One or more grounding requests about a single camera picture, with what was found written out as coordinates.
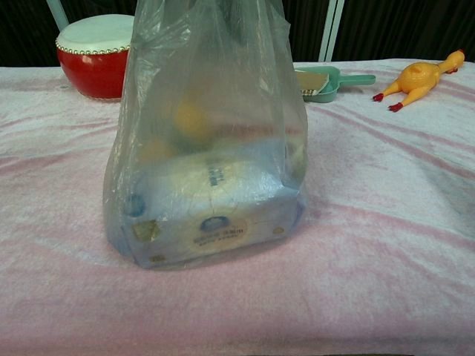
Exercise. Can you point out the yellow round object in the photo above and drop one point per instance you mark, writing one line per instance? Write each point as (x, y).
(193, 118)

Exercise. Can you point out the clear plastic bag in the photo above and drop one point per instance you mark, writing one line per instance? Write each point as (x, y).
(222, 74)

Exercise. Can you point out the yellow rubber chicken toy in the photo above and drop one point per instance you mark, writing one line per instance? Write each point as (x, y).
(419, 74)

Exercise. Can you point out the teal plastic dustpan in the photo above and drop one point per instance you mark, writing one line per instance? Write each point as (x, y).
(352, 79)

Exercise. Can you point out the white and blue tissue box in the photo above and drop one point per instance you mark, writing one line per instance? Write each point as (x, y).
(222, 230)

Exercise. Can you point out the pink striped fleece blanket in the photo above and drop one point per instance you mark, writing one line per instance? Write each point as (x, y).
(371, 222)

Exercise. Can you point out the red drum with white skin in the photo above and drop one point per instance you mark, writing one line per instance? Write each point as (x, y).
(92, 72)

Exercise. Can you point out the brown cardboard booklet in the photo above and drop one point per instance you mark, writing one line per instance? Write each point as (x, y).
(310, 79)

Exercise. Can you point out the white metal frame post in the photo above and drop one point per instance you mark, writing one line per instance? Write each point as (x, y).
(55, 11)
(330, 29)

